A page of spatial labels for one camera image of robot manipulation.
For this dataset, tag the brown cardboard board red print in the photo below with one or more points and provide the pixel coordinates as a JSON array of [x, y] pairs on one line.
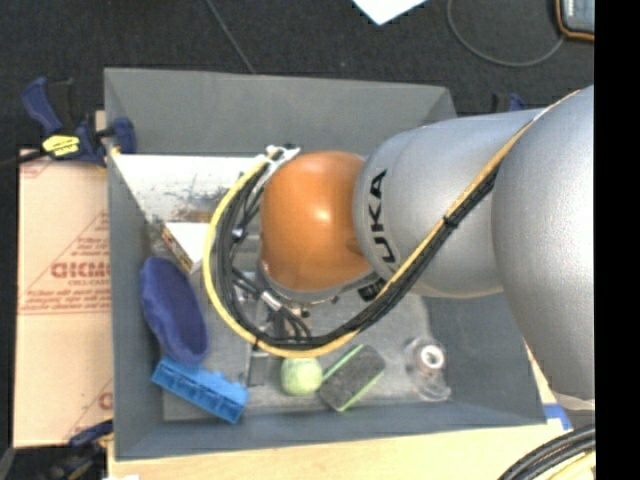
[[60, 358]]

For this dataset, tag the black cylinder on white bracket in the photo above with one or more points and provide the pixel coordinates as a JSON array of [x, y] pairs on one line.
[[371, 291]]

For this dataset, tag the dark blue cloth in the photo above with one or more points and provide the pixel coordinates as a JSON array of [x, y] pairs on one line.
[[172, 308]]

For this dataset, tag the grey metal bin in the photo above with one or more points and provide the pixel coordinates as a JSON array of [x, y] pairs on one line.
[[200, 113]]

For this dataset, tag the blue plastic toy brick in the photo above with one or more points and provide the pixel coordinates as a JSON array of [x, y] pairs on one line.
[[200, 389]]

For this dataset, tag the dark grey sponge green edge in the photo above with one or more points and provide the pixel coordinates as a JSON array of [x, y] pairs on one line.
[[352, 378]]

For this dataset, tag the clear glass jar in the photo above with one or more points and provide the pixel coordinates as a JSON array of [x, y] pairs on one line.
[[429, 368]]

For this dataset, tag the green tennis ball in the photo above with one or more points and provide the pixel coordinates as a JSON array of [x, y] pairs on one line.
[[301, 376]]

